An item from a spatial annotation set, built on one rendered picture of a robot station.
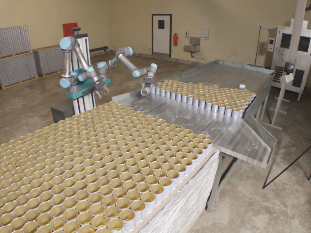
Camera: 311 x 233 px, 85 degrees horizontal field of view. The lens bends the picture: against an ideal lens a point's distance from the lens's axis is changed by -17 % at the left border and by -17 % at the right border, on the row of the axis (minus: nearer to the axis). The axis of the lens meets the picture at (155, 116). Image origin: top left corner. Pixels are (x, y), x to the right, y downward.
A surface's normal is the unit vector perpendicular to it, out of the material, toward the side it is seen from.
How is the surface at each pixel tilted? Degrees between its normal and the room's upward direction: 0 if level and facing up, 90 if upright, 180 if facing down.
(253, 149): 0
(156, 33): 90
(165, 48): 90
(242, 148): 0
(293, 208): 0
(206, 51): 90
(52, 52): 88
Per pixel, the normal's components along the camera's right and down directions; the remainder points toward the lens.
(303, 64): -0.62, 0.36
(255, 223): 0.00, -0.88
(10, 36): 0.78, 0.30
